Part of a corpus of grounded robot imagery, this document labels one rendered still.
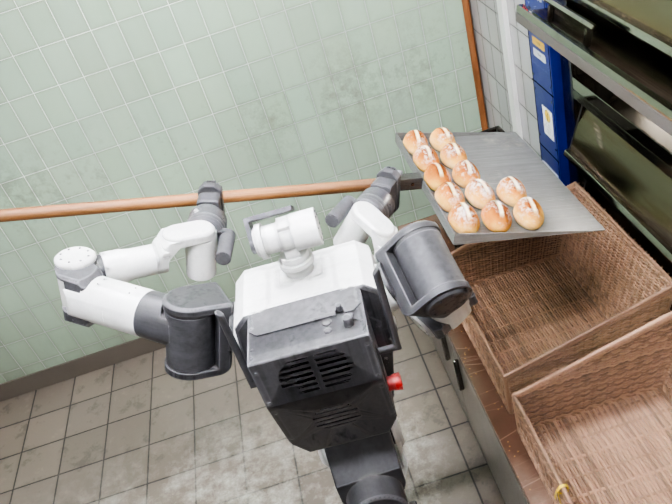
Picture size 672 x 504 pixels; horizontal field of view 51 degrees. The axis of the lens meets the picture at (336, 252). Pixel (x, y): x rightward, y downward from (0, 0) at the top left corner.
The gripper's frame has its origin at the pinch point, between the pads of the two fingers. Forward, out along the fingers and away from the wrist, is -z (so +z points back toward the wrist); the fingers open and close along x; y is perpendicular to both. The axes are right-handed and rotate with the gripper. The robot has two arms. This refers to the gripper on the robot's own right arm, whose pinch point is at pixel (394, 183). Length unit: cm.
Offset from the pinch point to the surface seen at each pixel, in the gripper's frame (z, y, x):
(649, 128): -30, -54, 13
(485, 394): 1, -30, -59
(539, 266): -54, -32, -49
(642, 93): 4, -51, 33
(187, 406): -23, 99, -143
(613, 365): 0, -60, -37
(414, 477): -13, -8, -122
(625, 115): -37, -48, 13
